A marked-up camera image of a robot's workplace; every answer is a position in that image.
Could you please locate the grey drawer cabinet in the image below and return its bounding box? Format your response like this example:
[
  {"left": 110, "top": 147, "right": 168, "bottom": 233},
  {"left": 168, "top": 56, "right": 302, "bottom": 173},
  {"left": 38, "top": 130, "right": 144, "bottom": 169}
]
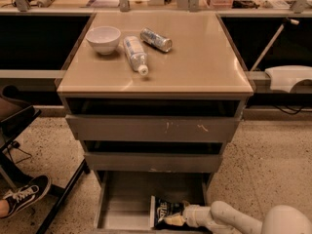
[{"left": 57, "top": 11, "right": 255, "bottom": 234}]

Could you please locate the clear plastic water bottle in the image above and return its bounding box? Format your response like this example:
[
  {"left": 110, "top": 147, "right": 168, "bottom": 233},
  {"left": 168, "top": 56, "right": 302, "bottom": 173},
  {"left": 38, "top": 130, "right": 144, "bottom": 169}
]
[{"left": 123, "top": 36, "right": 148, "bottom": 76}]

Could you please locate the white ceramic bowl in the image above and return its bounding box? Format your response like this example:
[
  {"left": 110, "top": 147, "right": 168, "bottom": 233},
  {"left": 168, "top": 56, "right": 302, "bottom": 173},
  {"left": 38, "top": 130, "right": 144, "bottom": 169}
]
[{"left": 86, "top": 26, "right": 121, "bottom": 55}]

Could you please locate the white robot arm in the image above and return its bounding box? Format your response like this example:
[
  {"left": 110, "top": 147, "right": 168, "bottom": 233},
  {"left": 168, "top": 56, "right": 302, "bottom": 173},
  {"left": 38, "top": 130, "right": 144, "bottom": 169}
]
[{"left": 164, "top": 201, "right": 312, "bottom": 234}]

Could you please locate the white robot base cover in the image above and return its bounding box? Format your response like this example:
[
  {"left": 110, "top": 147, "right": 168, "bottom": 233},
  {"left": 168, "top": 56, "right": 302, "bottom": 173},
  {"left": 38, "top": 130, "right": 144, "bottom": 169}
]
[{"left": 265, "top": 65, "right": 312, "bottom": 93}]

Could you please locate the top grey drawer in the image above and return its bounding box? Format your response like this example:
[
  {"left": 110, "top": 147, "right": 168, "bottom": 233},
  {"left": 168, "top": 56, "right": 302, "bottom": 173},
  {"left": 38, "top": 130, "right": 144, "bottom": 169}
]
[{"left": 66, "top": 100, "right": 243, "bottom": 143}]

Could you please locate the black floor cable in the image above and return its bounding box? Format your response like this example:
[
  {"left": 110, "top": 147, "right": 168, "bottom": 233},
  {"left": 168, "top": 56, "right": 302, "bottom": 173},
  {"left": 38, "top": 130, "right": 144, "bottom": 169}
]
[{"left": 4, "top": 140, "right": 33, "bottom": 165}]

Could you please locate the bottom grey open drawer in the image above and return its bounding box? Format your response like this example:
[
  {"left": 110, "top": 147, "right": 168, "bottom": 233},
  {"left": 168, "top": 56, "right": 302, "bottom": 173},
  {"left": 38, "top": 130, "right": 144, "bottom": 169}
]
[{"left": 93, "top": 171, "right": 211, "bottom": 234}]

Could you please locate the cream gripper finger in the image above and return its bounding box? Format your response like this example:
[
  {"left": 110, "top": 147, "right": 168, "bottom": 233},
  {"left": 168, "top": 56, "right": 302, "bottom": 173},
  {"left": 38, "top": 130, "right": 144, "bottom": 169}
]
[{"left": 164, "top": 214, "right": 185, "bottom": 226}]

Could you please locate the silver soda can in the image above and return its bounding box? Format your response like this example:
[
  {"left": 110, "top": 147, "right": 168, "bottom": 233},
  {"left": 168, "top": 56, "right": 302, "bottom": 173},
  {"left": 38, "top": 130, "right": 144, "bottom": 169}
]
[{"left": 140, "top": 28, "right": 173, "bottom": 53}]

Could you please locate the black chair frame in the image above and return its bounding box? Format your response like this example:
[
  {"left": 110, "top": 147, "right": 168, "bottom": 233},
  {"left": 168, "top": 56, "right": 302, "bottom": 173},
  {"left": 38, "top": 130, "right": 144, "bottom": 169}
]
[{"left": 0, "top": 85, "right": 92, "bottom": 234}]

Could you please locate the blue chip bag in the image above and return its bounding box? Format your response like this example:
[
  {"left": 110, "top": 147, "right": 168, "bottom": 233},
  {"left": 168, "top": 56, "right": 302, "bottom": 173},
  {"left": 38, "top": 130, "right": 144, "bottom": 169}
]
[{"left": 149, "top": 195, "right": 189, "bottom": 229}]

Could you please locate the middle grey drawer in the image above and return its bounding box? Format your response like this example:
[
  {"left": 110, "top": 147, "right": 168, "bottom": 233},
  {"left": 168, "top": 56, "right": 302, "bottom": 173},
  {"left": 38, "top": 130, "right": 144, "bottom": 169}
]
[{"left": 85, "top": 141, "right": 224, "bottom": 173}]

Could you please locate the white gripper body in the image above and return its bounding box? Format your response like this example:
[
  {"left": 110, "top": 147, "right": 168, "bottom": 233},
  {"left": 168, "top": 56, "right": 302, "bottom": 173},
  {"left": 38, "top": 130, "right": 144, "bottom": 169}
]
[{"left": 182, "top": 205, "right": 213, "bottom": 228}]

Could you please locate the black and white sneaker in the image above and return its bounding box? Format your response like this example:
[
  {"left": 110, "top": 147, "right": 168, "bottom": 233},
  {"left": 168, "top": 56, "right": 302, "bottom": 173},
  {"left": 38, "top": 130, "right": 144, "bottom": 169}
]
[{"left": 0, "top": 175, "right": 52, "bottom": 218}]

